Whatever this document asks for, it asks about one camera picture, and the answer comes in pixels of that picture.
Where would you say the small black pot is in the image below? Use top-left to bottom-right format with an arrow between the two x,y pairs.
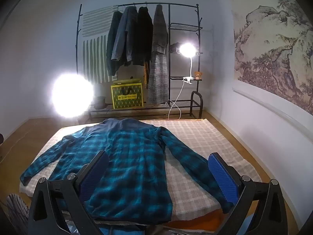
94,96 -> 107,110

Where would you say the grey striped cloth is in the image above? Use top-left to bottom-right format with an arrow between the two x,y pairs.
5,193 -> 31,235

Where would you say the green striped wall poster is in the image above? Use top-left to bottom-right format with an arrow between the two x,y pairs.
82,6 -> 120,84

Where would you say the bright round lamp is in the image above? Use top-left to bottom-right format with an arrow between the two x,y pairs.
52,73 -> 94,118

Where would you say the beige checked mat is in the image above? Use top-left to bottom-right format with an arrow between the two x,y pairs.
20,119 -> 262,222

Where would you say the orange mattress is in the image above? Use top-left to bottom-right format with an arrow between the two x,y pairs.
169,211 -> 247,233

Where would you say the black hanging jacket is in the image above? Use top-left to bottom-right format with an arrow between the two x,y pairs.
133,6 -> 154,66

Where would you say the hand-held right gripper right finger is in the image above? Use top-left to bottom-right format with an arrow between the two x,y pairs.
208,152 -> 300,235

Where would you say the orange patterned scarf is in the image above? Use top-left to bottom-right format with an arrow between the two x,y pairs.
144,61 -> 150,89

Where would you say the blue denim hanging jacket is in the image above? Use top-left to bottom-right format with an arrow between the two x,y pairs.
111,6 -> 139,66

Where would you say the black metal clothes rack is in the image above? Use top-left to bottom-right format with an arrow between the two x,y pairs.
75,3 -> 204,123

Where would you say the teal plaid shirt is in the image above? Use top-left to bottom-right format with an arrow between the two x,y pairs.
20,118 -> 235,226

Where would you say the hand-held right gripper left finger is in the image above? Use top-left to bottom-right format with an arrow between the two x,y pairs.
27,150 -> 109,235

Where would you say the yellow patterned box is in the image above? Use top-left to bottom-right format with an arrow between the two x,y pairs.
111,78 -> 144,109

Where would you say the dark green hanging jacket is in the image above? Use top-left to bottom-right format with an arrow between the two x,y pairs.
106,11 -> 124,76

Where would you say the white clip lamp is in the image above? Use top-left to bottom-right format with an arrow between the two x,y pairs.
180,43 -> 197,84

